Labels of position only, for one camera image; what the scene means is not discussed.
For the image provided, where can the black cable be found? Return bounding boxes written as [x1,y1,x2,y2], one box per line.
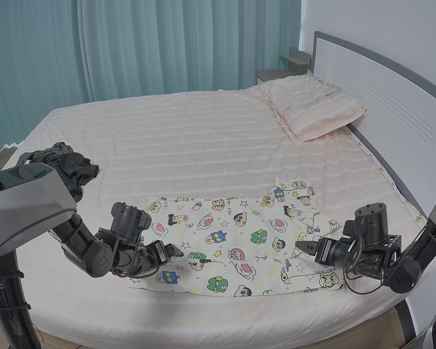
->
[343,268,387,296]

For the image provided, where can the pile of clothes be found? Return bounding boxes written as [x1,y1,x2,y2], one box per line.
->
[16,141,99,203]

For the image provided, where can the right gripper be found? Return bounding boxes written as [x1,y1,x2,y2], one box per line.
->
[314,235,351,268]

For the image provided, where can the grey white bedside table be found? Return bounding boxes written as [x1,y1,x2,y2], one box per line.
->
[256,48,312,85]

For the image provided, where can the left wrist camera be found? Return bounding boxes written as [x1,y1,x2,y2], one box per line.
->
[137,211,153,232]

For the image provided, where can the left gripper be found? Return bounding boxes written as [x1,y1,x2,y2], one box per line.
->
[142,241,169,273]

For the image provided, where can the cream pillow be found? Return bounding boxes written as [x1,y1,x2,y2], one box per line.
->
[260,75,367,146]

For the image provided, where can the bed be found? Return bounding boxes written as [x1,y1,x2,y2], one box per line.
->
[0,31,436,349]

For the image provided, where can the white printed pyjama top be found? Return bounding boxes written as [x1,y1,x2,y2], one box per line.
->
[126,177,347,299]

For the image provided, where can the blue-green curtain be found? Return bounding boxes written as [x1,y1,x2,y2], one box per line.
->
[78,0,302,99]
[0,0,95,152]

